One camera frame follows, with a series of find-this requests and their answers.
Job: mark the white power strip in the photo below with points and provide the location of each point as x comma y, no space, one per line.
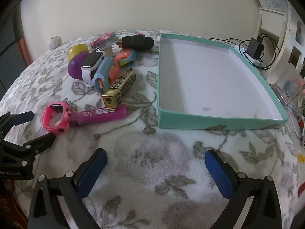
256,64

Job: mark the small black box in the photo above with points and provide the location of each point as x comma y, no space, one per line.
133,41

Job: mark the dark cabinet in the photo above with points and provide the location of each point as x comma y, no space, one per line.
9,52

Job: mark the pink child watch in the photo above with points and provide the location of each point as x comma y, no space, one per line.
63,124

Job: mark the white smartwatch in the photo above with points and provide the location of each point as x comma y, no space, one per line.
85,72

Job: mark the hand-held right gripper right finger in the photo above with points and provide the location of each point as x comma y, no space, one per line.
219,173

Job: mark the floral fleece blanket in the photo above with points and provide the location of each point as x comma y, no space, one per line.
143,162

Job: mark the purple round toy yellow cap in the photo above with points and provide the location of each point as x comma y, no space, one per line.
75,65

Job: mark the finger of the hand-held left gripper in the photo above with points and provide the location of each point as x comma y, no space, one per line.
45,139
23,117

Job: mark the white shelf unit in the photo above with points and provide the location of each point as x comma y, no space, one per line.
286,28

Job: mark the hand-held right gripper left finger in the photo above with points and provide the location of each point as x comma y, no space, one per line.
93,174

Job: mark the clear plastic container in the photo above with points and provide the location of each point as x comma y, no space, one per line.
290,85

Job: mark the gold patterned lighter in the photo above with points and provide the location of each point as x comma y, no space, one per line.
119,85

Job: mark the magenta tube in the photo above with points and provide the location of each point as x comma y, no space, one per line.
100,114

